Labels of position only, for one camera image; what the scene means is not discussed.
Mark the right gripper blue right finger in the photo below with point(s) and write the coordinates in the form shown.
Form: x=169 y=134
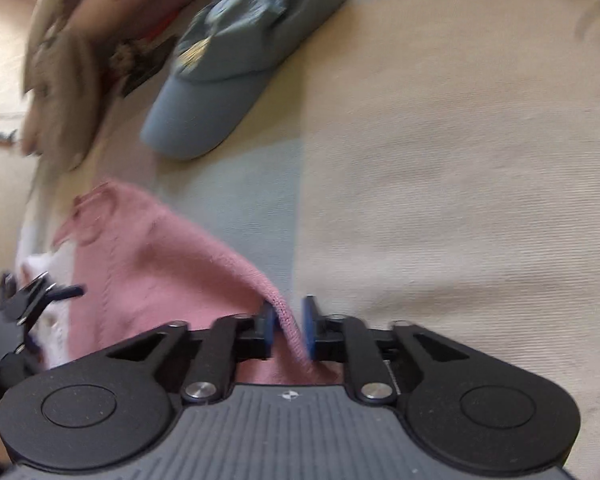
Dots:
x=361 y=351

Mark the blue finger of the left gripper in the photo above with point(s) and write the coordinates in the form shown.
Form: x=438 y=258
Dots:
x=62 y=293

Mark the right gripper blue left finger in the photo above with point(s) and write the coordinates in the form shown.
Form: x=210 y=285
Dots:
x=216 y=352

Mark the pink and white sweater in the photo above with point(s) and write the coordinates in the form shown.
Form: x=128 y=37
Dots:
x=144 y=266

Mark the grey cat face cushion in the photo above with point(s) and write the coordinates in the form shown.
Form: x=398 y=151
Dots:
x=63 y=115

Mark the black phone with flower holder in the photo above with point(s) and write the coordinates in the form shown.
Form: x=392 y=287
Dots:
x=136 y=61

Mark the blue baseball cap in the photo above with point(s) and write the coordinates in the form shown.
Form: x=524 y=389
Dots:
x=221 y=66

